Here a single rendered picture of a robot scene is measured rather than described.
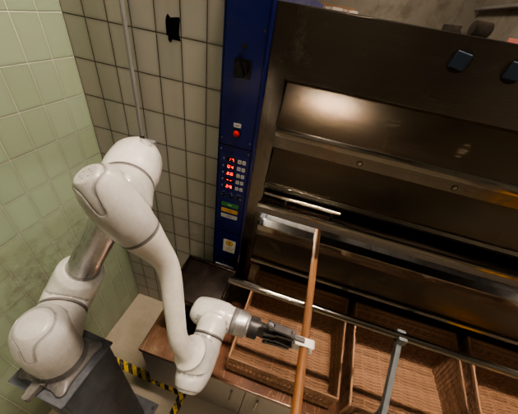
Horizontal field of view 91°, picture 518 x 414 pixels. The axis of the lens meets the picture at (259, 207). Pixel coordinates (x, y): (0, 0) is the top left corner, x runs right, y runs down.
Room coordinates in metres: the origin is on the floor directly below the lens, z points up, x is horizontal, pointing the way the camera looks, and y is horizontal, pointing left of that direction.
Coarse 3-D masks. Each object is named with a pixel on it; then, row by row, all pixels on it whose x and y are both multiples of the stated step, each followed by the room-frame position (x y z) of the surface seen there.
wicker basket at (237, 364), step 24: (288, 288) 0.90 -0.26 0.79; (264, 312) 0.84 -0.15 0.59; (288, 312) 0.85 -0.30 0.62; (312, 336) 0.75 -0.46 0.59; (336, 336) 0.72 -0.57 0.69; (240, 360) 0.49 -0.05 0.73; (264, 360) 0.57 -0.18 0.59; (288, 360) 0.59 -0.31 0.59; (312, 360) 0.61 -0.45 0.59; (336, 360) 0.59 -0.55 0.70; (288, 384) 0.44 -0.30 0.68; (312, 384) 0.49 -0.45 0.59; (336, 384) 0.47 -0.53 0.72
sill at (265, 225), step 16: (272, 224) 1.01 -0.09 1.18; (304, 240) 0.95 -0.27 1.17; (320, 240) 0.96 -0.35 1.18; (336, 240) 0.98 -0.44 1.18; (352, 256) 0.91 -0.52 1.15; (368, 256) 0.91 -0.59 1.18; (384, 256) 0.93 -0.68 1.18; (400, 272) 0.87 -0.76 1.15; (416, 272) 0.86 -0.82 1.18; (432, 272) 0.88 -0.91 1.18; (464, 288) 0.83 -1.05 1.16; (480, 288) 0.83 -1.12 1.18; (496, 288) 0.85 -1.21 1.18; (512, 304) 0.79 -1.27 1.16
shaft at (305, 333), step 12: (312, 252) 0.84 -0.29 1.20; (312, 264) 0.76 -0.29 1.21; (312, 276) 0.70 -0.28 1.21; (312, 288) 0.64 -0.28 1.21; (312, 300) 0.59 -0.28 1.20; (300, 348) 0.39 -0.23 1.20; (300, 360) 0.36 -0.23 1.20; (300, 372) 0.32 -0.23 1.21; (300, 384) 0.29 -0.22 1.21; (300, 396) 0.26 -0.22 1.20; (300, 408) 0.23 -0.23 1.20
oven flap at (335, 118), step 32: (288, 96) 1.00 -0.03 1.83; (320, 96) 0.99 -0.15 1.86; (352, 96) 0.98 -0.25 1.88; (288, 128) 0.96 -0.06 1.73; (320, 128) 0.95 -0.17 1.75; (352, 128) 0.94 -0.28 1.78; (384, 128) 0.94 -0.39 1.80; (416, 128) 0.93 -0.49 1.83; (448, 128) 0.92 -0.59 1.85; (480, 128) 0.91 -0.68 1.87; (416, 160) 0.87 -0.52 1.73; (448, 160) 0.88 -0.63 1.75; (480, 160) 0.87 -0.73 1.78; (512, 160) 0.87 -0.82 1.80
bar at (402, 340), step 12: (252, 288) 0.61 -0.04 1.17; (264, 288) 0.62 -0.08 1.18; (288, 300) 0.59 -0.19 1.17; (300, 300) 0.59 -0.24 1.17; (324, 312) 0.56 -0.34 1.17; (336, 312) 0.57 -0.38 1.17; (360, 324) 0.54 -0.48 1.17; (372, 324) 0.54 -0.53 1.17; (396, 336) 0.52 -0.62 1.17; (408, 336) 0.52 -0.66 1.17; (396, 348) 0.49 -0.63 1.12; (432, 348) 0.50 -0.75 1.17; (444, 348) 0.50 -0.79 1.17; (396, 360) 0.46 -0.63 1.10; (468, 360) 0.48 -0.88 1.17; (480, 360) 0.48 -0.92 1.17; (504, 372) 0.46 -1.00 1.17; (516, 372) 0.46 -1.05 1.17; (384, 396) 0.37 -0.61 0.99; (384, 408) 0.33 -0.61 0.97
